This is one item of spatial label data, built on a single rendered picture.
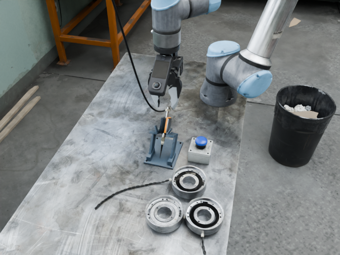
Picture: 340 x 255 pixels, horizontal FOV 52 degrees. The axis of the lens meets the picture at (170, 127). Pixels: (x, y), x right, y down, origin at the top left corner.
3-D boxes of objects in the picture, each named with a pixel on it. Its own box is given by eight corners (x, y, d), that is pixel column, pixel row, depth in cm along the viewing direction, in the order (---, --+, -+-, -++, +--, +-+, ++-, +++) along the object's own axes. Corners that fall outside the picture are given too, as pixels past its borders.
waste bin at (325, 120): (317, 176, 214) (340, 123, 186) (262, 166, 220) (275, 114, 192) (313, 139, 239) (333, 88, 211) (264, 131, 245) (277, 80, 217)
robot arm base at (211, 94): (203, 83, 148) (204, 62, 142) (238, 88, 145) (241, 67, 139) (196, 103, 137) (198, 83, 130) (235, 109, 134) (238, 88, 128)
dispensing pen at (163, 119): (154, 158, 110) (162, 105, 108) (157, 156, 114) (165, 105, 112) (160, 159, 110) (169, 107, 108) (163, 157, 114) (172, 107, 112)
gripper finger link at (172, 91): (185, 100, 109) (181, 75, 104) (180, 112, 105) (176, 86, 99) (176, 100, 110) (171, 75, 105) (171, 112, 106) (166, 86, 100)
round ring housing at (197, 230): (186, 203, 101) (187, 195, 98) (222, 208, 100) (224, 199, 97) (182, 235, 93) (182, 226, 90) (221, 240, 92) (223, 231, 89)
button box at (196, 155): (209, 165, 112) (210, 154, 109) (187, 161, 114) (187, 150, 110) (212, 147, 118) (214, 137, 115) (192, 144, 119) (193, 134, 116)
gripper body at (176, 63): (183, 74, 105) (184, 37, 97) (176, 89, 99) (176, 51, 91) (159, 70, 107) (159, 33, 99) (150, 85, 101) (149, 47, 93)
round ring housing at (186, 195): (208, 177, 108) (209, 168, 106) (202, 204, 101) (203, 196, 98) (175, 171, 110) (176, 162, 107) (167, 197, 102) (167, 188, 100)
